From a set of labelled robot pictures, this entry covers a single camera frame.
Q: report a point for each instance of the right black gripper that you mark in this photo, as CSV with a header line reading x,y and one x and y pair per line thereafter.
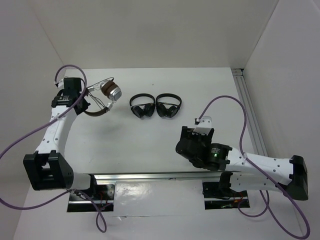
x,y
188,133

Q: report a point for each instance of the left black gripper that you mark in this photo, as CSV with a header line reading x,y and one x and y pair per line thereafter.
x,y
85,106

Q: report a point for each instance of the brown silver headphones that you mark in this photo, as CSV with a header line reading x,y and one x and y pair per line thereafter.
x,y
109,89

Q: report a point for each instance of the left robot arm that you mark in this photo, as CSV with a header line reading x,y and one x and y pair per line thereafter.
x,y
47,168

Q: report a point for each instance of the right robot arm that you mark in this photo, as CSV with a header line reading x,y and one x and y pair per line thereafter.
x,y
244,171

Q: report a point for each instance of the right black headphones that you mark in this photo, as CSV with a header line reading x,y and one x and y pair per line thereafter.
x,y
166,109

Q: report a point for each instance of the black headphones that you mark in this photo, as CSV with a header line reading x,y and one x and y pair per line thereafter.
x,y
145,109
166,109

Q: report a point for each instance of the left black headphones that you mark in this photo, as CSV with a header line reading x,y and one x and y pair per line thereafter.
x,y
145,109

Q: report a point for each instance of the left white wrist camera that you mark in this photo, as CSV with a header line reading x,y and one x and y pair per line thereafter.
x,y
59,83

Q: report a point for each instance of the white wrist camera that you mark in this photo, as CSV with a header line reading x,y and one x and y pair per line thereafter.
x,y
59,83
203,125

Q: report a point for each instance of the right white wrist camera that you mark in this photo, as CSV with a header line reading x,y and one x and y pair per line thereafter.
x,y
203,125

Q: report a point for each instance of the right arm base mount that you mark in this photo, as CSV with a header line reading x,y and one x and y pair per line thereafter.
x,y
220,198

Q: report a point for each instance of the right side aluminium rail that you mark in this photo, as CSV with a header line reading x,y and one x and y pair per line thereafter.
x,y
252,121

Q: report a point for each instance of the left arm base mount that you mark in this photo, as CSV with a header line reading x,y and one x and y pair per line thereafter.
x,y
102,195

